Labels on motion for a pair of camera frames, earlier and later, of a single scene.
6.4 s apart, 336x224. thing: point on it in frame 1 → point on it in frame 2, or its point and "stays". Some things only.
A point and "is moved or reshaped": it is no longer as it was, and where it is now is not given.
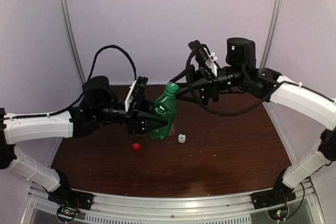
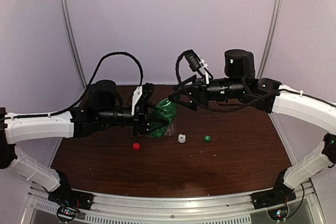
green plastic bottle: [166, 107] is moved or reshaped
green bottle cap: [171, 88] → [207, 138]
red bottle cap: [136, 146] stays
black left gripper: [136, 119] stays
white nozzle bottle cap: [181, 138] stays
